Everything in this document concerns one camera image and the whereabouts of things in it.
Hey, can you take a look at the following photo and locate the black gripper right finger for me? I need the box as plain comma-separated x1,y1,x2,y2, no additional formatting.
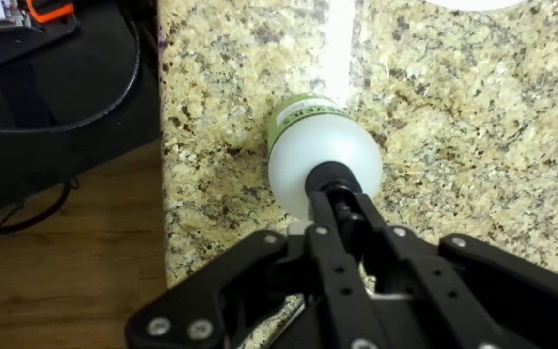
343,194,558,349

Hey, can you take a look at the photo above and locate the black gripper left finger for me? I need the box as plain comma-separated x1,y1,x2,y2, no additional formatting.
126,186,384,349

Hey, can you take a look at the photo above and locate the green label pump soap bottle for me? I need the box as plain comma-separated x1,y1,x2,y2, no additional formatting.
267,95,384,219

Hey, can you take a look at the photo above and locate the white oval sink basin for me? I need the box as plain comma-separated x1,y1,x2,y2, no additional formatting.
424,0,525,12

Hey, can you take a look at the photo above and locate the black robot cart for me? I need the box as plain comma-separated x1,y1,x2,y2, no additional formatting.
0,0,159,210

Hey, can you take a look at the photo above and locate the orange black clamp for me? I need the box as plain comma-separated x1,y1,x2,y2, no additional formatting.
25,0,74,24

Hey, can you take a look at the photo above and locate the black cable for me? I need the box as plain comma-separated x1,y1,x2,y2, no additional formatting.
0,18,143,237

